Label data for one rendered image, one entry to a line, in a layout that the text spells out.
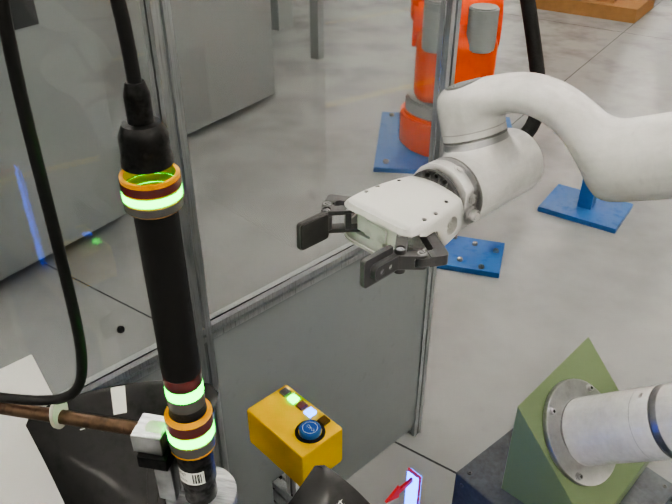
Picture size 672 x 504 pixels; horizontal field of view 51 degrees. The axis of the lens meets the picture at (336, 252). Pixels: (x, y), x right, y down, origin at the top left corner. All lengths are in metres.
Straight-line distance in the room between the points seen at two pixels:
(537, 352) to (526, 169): 2.38
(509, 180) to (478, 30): 3.61
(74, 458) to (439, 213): 0.52
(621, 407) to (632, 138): 0.61
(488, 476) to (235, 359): 0.69
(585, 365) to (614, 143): 0.74
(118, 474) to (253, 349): 0.96
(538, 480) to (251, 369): 0.81
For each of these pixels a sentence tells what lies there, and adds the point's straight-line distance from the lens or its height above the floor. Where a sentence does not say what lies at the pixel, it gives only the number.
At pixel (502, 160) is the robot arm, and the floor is 1.69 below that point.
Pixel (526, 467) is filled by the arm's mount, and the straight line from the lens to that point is 1.36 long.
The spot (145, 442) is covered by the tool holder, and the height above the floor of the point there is 1.54.
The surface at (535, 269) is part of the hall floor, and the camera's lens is 3.73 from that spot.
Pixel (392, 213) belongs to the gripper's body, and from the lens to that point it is 0.72.
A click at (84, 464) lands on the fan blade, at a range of 0.91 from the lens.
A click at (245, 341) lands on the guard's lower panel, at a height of 0.89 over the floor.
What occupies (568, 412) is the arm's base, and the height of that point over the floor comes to 1.12.
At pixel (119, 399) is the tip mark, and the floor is 1.43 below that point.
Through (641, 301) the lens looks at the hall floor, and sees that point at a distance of 3.67.
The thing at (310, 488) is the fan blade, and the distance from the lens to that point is 1.05.
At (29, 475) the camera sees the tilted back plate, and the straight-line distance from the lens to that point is 1.10.
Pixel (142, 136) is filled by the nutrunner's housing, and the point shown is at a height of 1.85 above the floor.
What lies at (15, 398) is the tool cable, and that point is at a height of 1.55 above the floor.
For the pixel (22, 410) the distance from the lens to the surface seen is 0.75.
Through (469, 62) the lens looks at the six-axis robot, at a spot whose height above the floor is 0.67.
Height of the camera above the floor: 2.04
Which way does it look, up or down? 33 degrees down
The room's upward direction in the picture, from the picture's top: straight up
